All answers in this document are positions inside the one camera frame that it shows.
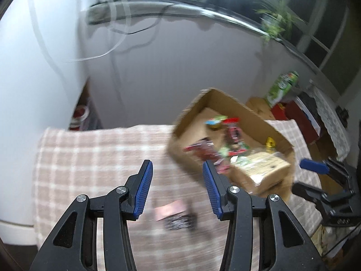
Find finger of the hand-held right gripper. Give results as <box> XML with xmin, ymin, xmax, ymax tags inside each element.
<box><xmin>300</xmin><ymin>158</ymin><xmax>355</xmax><ymax>193</ymax></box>
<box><xmin>292</xmin><ymin>182</ymin><xmax>351</xmax><ymax>204</ymax></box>

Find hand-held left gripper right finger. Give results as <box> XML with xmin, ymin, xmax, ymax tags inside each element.
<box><xmin>202</xmin><ymin>159</ymin><xmax>325</xmax><ymax>271</ymax></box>

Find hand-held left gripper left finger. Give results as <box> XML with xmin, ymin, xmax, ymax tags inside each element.
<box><xmin>30</xmin><ymin>159</ymin><xmax>153</xmax><ymax>271</ymax></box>

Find pink black snack packet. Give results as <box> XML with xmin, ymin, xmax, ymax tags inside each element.
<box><xmin>154</xmin><ymin>199</ymin><xmax>198</xmax><ymax>232</ymax></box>

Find bagged bread loaf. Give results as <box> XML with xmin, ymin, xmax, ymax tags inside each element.
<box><xmin>234</xmin><ymin>150</ymin><xmax>291</xmax><ymax>195</ymax></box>

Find brown cardboard box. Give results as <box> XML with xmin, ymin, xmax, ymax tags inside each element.
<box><xmin>167</xmin><ymin>88</ymin><xmax>296</xmax><ymax>202</ymax></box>

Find small pink snack packet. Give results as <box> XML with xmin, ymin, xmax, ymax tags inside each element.
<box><xmin>214</xmin><ymin>158</ymin><xmax>230</xmax><ymax>174</ymax></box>

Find green snack packet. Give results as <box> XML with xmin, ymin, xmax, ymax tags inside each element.
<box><xmin>218</xmin><ymin>144</ymin><xmax>250</xmax><ymax>159</ymax></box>

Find red snack wrapper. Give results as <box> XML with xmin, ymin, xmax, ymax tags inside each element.
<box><xmin>183</xmin><ymin>140</ymin><xmax>218</xmax><ymax>159</ymax></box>

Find dark red open box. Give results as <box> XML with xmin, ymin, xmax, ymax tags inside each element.
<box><xmin>285</xmin><ymin>96</ymin><xmax>322</xmax><ymax>144</ymax></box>

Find white lace cloth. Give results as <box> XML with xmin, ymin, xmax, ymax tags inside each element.
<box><xmin>309</xmin><ymin>86</ymin><xmax>352</xmax><ymax>161</ymax></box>

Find red clear snack packet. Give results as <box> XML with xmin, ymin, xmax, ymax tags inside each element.
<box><xmin>223</xmin><ymin>118</ymin><xmax>246</xmax><ymax>147</ymax></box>

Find red cardboard box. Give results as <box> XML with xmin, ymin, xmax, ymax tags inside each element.
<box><xmin>271</xmin><ymin>103</ymin><xmax>294</xmax><ymax>120</ymax></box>

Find pink checked blanket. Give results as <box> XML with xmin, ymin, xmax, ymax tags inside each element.
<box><xmin>32</xmin><ymin>119</ymin><xmax>325</xmax><ymax>271</ymax></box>

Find blue yellow jelly cup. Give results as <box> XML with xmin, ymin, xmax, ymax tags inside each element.
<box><xmin>205</xmin><ymin>116</ymin><xmax>228</xmax><ymax>130</ymax></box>

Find green printed carton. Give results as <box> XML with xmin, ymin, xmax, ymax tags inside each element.
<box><xmin>266</xmin><ymin>70</ymin><xmax>299</xmax><ymax>108</ymax></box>

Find red white shelf item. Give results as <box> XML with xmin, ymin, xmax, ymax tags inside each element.
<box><xmin>72</xmin><ymin>104</ymin><xmax>89</xmax><ymax>125</ymax></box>

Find green potted plant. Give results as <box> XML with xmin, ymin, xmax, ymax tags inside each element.
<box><xmin>254</xmin><ymin>0</ymin><xmax>306</xmax><ymax>44</ymax></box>

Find long white cable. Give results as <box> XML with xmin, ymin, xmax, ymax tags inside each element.
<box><xmin>28</xmin><ymin>0</ymin><xmax>132</xmax><ymax>74</ymax></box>

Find black cable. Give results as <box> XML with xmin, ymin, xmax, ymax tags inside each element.
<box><xmin>110</xmin><ymin>3</ymin><xmax>175</xmax><ymax>35</ymax></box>

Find white window frame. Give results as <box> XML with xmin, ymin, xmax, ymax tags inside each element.
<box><xmin>293</xmin><ymin>0</ymin><xmax>361</xmax><ymax>96</ymax></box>

